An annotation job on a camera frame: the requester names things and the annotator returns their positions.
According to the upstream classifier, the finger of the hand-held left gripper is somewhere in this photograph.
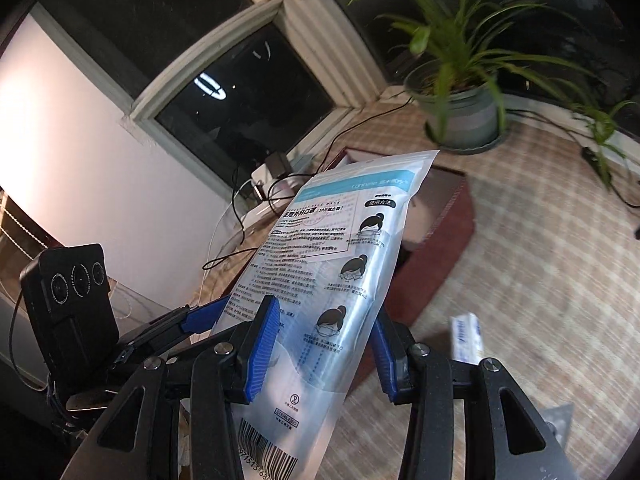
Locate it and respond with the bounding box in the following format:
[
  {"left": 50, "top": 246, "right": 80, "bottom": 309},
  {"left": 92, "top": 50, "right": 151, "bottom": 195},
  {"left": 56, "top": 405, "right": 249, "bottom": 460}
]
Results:
[{"left": 117, "top": 297, "right": 233, "bottom": 366}]

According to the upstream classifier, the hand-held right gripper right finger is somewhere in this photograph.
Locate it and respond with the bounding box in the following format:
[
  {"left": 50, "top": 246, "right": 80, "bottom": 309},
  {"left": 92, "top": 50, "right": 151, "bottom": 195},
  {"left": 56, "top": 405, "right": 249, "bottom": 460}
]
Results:
[{"left": 371, "top": 310, "right": 583, "bottom": 480}]

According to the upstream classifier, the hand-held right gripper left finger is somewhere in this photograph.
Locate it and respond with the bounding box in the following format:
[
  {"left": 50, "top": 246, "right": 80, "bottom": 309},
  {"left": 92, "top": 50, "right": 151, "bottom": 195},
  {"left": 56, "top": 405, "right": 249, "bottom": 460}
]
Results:
[{"left": 60, "top": 295, "right": 281, "bottom": 480}]

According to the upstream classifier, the face mask packet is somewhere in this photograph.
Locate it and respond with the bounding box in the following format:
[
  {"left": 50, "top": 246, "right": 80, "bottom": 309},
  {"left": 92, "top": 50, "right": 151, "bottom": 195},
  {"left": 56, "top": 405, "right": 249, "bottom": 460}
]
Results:
[{"left": 210, "top": 150, "right": 441, "bottom": 480}]

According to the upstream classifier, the reddish brown box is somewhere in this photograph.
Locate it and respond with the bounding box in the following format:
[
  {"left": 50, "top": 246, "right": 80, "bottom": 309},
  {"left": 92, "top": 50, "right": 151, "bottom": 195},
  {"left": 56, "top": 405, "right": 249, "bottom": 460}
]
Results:
[{"left": 330, "top": 146, "right": 476, "bottom": 328}]

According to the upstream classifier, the small white tissue packet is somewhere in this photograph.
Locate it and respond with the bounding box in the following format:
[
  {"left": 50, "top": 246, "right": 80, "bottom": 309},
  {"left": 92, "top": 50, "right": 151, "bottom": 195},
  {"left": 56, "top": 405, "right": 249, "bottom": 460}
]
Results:
[{"left": 449, "top": 311, "right": 488, "bottom": 363}]

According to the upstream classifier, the white power strip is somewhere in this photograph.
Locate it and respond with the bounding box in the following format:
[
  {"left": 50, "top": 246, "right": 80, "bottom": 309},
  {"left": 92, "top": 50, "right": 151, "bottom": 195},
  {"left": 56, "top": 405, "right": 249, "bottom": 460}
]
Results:
[{"left": 235, "top": 152, "right": 313, "bottom": 221}]

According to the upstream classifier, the grey pouch with round logo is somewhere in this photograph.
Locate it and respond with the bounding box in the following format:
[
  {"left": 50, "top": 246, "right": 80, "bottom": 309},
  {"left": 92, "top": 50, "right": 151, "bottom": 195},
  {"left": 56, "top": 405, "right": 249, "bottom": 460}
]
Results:
[{"left": 542, "top": 402, "right": 573, "bottom": 443}]

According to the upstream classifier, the potted spider plant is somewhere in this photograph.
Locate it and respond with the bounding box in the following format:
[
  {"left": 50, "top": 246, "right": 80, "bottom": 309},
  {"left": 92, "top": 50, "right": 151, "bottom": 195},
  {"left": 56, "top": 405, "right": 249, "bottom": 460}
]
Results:
[{"left": 347, "top": 0, "right": 638, "bottom": 191}]

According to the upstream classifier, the black cable with adapter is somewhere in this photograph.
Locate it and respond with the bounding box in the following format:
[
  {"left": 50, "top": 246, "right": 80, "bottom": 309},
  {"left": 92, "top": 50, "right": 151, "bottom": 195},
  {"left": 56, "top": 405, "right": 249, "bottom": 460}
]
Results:
[{"left": 500, "top": 107, "right": 640, "bottom": 211}]

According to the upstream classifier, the white window frame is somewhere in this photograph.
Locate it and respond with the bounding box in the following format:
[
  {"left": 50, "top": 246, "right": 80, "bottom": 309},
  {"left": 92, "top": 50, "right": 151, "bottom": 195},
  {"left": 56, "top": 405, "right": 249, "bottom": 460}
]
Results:
[{"left": 35, "top": 0, "right": 416, "bottom": 171}]

